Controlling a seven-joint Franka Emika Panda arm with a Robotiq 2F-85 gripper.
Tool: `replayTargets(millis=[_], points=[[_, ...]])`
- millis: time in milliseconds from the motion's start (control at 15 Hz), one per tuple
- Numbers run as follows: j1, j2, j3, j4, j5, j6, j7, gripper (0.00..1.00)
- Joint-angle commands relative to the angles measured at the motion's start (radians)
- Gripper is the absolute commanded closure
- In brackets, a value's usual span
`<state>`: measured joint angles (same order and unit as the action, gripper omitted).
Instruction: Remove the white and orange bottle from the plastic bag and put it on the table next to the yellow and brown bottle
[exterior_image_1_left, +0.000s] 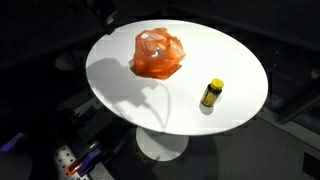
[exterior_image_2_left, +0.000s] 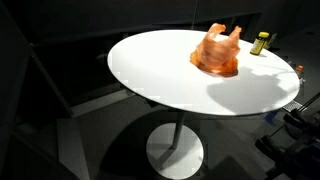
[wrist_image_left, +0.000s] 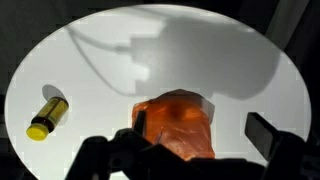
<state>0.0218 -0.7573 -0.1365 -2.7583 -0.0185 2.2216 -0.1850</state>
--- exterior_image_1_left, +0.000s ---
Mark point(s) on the white round pedestal table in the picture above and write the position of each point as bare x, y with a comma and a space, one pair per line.
168, 112

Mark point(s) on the purple and orange clamp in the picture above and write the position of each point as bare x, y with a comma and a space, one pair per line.
84, 164

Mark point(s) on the perforated metal plate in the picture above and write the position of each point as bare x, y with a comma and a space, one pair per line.
63, 156

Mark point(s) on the orange plastic bag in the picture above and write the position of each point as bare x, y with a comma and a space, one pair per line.
164, 65

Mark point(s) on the yellow-capped amber pill bottle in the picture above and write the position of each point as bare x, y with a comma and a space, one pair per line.
212, 92

